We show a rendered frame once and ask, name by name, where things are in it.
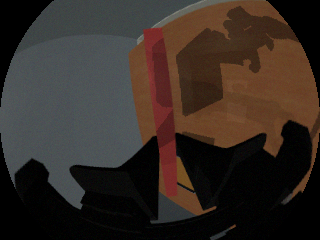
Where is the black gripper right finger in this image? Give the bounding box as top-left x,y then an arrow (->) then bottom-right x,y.
176,133 -> 267,211

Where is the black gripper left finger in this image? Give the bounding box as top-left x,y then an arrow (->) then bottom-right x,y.
69,136 -> 160,221

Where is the dark red lid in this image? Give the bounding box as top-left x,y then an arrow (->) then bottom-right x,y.
143,28 -> 177,197

